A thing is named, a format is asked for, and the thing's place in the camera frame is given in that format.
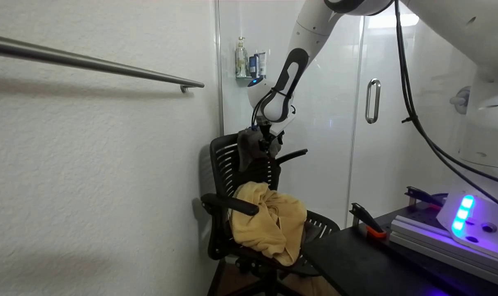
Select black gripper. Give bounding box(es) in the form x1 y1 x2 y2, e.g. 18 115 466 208
251 111 285 153

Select grey towel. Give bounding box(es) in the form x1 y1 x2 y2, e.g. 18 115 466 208
235 126 277 172

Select black mesh office chair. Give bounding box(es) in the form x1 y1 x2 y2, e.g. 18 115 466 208
198 129 343 296

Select yellow towel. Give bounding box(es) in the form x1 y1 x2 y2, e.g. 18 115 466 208
228 179 310 268

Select metal shower caddy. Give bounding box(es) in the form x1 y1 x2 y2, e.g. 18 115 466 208
233 51 269 88

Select fixed glass shower panel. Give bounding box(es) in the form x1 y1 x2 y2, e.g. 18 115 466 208
216 0 366 227

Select blue labelled bottle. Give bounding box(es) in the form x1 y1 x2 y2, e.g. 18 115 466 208
248 51 267 83

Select white bottle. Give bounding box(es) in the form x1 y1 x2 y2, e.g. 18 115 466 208
233 36 249 79

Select glass shower door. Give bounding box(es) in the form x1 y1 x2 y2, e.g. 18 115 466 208
345 0 479 227

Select dark purple clamp tool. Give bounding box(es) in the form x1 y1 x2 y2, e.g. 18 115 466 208
404 184 450 208

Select round chrome shower valve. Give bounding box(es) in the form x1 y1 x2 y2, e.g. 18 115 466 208
450 83 471 116

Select device with purple light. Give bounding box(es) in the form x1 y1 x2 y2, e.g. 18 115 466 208
387 212 498 291

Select chrome shower door handle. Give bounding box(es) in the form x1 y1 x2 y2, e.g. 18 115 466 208
363 77 382 125

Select orange handled pliers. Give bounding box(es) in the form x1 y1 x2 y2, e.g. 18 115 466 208
348 200 391 243

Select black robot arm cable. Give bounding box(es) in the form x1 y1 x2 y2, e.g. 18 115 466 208
392 0 498 215

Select chrome wall towel bar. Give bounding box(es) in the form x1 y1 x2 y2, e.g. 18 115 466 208
0 31 205 95

